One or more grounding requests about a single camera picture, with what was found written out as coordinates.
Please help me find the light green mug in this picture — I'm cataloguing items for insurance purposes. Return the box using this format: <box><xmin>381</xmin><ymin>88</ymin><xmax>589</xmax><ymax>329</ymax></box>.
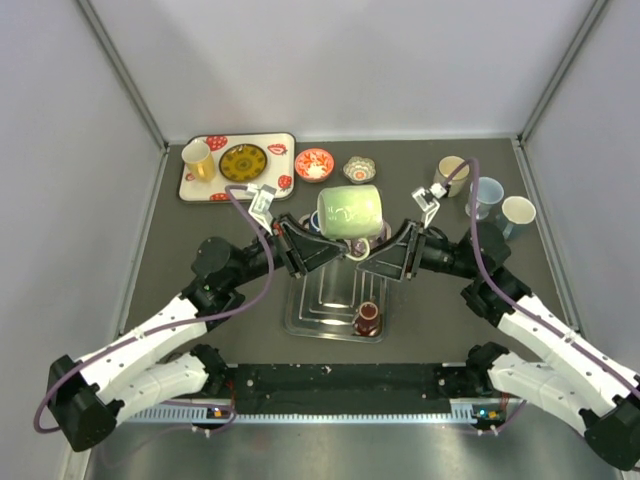
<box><xmin>316</xmin><ymin>185</ymin><xmax>384</xmax><ymax>261</ymax></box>

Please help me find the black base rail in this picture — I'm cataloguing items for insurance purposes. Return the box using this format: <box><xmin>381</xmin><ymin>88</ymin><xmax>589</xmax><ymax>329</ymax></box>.
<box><xmin>169</xmin><ymin>362</ymin><xmax>506</xmax><ymax>415</ymax></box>

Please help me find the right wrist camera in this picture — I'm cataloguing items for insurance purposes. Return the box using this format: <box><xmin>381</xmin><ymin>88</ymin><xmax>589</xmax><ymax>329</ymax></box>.
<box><xmin>411</xmin><ymin>183</ymin><xmax>447</xmax><ymax>227</ymax></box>

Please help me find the grey blue mug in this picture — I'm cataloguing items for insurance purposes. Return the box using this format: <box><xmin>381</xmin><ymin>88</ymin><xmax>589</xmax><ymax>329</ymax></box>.
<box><xmin>496</xmin><ymin>196</ymin><xmax>537</xmax><ymax>240</ymax></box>

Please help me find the cream speckled mug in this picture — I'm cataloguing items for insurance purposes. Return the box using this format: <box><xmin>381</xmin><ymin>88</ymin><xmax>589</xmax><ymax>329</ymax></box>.
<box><xmin>433</xmin><ymin>156</ymin><xmax>470</xmax><ymax>197</ymax></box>

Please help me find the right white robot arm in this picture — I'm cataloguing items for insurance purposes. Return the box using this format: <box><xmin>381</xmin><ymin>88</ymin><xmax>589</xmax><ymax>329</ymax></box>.
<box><xmin>358</xmin><ymin>220</ymin><xmax>639</xmax><ymax>471</ymax></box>

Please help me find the grey cable duct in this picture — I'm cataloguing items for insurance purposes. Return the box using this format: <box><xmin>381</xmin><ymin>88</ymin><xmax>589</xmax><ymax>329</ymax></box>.
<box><xmin>119</xmin><ymin>397</ymin><xmax>506</xmax><ymax>425</ymax></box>

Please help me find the metal tray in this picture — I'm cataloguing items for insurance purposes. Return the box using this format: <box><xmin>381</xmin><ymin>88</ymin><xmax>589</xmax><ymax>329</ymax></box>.
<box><xmin>283</xmin><ymin>258</ymin><xmax>390</xmax><ymax>344</ymax></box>

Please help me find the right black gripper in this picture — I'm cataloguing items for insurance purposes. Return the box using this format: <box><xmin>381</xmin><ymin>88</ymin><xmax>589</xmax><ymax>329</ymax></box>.
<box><xmin>357</xmin><ymin>218</ymin><xmax>480</xmax><ymax>282</ymax></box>

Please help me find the yellow mug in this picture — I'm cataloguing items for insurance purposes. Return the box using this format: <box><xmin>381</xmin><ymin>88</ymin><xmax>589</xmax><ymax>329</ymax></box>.
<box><xmin>181</xmin><ymin>139</ymin><xmax>215</xmax><ymax>182</ymax></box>

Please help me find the dark red brown mug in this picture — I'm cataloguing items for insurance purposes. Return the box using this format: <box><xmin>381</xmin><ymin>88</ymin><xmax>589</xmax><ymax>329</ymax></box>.
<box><xmin>352</xmin><ymin>301</ymin><xmax>381</xmax><ymax>337</ymax></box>

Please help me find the pale blue footed mug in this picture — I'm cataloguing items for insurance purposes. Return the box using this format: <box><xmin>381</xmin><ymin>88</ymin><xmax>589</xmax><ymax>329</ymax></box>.
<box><xmin>465</xmin><ymin>177</ymin><xmax>504</xmax><ymax>221</ymax></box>

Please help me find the small flower shaped bowl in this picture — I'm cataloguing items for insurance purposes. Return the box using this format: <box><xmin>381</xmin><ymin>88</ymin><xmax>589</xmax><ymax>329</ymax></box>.
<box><xmin>342</xmin><ymin>156</ymin><xmax>377</xmax><ymax>185</ymax></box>

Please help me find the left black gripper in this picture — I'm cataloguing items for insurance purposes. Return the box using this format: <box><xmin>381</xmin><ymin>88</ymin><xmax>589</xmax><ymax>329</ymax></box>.
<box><xmin>228</xmin><ymin>212</ymin><xmax>350</xmax><ymax>289</ymax></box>

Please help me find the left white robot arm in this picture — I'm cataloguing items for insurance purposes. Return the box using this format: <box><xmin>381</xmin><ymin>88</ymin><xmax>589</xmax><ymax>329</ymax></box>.
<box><xmin>39</xmin><ymin>214</ymin><xmax>348</xmax><ymax>452</ymax></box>

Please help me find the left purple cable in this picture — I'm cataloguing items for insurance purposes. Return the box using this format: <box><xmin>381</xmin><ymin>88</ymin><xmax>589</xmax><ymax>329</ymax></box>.
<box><xmin>32</xmin><ymin>184</ymin><xmax>276</xmax><ymax>434</ymax></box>

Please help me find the lilac mug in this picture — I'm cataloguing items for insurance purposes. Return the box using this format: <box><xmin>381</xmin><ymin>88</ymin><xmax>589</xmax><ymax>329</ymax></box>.
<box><xmin>350</xmin><ymin>221</ymin><xmax>390</xmax><ymax>258</ymax></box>

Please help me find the red patterned bowl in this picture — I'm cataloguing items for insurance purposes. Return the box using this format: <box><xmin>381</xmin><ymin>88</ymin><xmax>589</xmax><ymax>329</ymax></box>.
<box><xmin>294</xmin><ymin>148</ymin><xmax>335</xmax><ymax>183</ymax></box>

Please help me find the yellow patterned plate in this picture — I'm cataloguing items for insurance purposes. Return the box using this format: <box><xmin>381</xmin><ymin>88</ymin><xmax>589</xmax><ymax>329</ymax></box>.
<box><xmin>219</xmin><ymin>143</ymin><xmax>268</xmax><ymax>183</ymax></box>

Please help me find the strawberry pattern tray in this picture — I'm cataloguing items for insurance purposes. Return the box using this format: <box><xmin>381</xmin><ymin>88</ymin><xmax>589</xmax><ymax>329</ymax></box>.
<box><xmin>178</xmin><ymin>132</ymin><xmax>296</xmax><ymax>203</ymax></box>

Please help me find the dark blue mug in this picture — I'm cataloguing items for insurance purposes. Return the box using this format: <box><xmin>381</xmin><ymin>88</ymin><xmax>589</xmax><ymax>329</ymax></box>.
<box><xmin>308</xmin><ymin>210</ymin><xmax>321</xmax><ymax>234</ymax></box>

